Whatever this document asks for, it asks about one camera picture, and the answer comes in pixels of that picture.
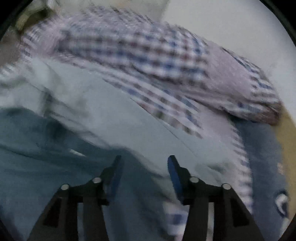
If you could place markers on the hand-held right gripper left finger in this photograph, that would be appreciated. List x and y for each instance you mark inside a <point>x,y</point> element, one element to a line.
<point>114,178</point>

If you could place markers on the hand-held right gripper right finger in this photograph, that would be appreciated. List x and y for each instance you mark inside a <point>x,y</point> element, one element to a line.
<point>174,178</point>

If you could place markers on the dark teal shirt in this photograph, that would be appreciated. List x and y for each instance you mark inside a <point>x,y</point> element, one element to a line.
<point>34,162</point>

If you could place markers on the light grey garment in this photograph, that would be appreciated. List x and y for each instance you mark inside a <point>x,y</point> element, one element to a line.
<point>115,111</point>

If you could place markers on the blue printed pillow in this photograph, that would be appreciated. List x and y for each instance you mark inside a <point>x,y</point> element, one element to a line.
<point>261,162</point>

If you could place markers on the checked quilt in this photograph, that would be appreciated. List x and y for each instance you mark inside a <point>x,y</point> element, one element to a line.
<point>161,58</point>

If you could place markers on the wooden bed frame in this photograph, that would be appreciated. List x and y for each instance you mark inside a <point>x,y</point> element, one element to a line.
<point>286,143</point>

